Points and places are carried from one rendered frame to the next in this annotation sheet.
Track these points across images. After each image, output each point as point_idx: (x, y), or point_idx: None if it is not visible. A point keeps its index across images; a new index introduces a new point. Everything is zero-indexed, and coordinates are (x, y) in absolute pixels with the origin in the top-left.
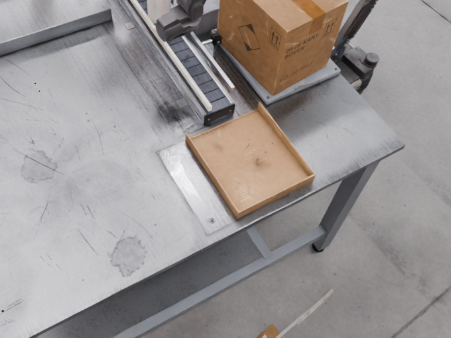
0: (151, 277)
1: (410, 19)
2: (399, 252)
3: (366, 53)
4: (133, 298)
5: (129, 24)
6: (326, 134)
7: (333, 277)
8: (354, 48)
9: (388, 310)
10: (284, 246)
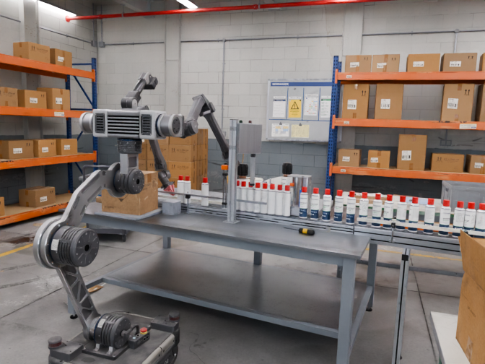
0: (151, 263)
1: None
2: (17, 329)
3: (60, 339)
4: (154, 259)
5: None
6: (94, 206)
7: (61, 311)
8: (73, 350)
9: (27, 311)
10: (96, 279)
